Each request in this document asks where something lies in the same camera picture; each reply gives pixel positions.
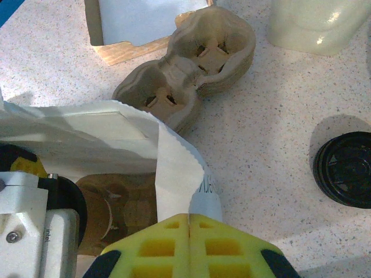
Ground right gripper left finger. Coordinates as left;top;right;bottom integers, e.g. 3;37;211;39
82;213;191;278

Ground white paper bag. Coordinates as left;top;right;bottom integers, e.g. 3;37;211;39
0;92;224;229

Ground pulp cup carrier stack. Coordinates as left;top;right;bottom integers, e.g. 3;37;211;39
112;5;257;137

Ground cream knife block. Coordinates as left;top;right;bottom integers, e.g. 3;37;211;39
266;0;368;56

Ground cardboard napkin box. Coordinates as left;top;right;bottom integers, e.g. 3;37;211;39
84;0;217;67

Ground white napkin stack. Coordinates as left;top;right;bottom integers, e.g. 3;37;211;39
98;0;211;46

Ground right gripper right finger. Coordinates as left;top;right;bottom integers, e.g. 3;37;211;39
188;213;301;278

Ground black cup lid stack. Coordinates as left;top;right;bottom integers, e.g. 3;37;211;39
313;131;371;209

